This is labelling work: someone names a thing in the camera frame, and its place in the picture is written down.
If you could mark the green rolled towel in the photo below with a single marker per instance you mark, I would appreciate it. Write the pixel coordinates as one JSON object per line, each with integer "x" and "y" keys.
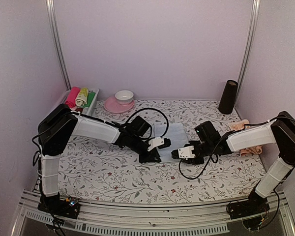
{"x": 90, "y": 98}

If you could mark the white bowl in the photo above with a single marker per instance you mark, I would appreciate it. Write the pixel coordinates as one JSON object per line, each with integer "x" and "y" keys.
{"x": 124, "y": 97}

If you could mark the brown rolled towel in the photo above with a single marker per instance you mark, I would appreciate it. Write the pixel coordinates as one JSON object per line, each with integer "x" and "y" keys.
{"x": 79, "y": 110}

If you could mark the pink plate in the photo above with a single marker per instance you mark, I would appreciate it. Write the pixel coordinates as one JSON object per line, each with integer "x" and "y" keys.
{"x": 111, "y": 105}

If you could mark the orange patterned towel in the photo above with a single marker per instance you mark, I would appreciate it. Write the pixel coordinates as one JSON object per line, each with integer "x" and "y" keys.
{"x": 239, "y": 125}

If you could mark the light blue towel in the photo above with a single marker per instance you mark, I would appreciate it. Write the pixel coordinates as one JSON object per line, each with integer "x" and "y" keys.
{"x": 177, "y": 135}

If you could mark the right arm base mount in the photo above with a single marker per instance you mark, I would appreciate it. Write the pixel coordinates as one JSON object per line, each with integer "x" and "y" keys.
{"x": 247, "y": 208}

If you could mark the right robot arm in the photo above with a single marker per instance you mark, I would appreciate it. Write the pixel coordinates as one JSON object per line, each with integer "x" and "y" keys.
{"x": 279, "y": 130}

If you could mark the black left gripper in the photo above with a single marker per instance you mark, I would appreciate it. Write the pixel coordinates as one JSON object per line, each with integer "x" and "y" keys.
{"x": 153, "y": 155}

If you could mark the yellow-green rolled towel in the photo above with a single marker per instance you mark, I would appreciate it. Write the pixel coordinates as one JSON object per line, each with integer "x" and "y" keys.
{"x": 82, "y": 97}

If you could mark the dark brown cylinder cup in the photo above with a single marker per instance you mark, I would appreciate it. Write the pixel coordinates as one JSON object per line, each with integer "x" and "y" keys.
{"x": 227, "y": 100}

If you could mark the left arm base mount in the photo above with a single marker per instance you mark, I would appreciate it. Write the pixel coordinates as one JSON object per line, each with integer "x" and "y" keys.
{"x": 56, "y": 206}

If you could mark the pink rolled towel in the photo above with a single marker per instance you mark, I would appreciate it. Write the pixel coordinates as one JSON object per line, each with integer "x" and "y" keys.
{"x": 70, "y": 100}

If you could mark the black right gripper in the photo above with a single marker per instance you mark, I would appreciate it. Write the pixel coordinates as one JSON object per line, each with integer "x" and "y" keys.
{"x": 195, "y": 162}

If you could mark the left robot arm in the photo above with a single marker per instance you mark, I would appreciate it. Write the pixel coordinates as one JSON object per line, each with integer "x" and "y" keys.
{"x": 63, "y": 124}

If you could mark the white plastic basket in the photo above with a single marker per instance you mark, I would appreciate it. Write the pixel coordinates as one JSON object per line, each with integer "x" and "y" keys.
{"x": 90, "y": 106}

